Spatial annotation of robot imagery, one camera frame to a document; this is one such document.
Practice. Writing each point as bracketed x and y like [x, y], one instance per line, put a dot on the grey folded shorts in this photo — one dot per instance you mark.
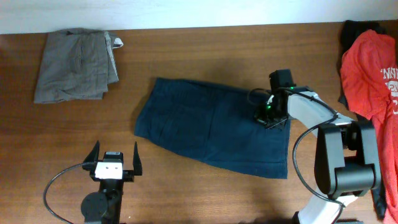
[77, 64]

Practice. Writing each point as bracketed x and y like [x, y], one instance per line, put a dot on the red t-shirt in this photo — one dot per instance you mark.
[369, 80]

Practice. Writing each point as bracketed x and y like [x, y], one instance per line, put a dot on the navy blue shorts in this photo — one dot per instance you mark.
[214, 124]

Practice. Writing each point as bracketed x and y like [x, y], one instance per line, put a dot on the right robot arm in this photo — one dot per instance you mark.
[346, 157]

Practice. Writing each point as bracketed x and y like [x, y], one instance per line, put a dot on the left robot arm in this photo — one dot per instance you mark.
[104, 205]

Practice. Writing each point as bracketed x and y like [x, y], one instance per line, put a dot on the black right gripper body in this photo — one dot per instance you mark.
[268, 116]

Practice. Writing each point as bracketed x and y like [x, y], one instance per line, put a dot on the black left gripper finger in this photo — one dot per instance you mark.
[92, 158]
[137, 164]

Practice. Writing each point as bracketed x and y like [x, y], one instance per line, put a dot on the black garment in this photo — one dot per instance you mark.
[351, 30]

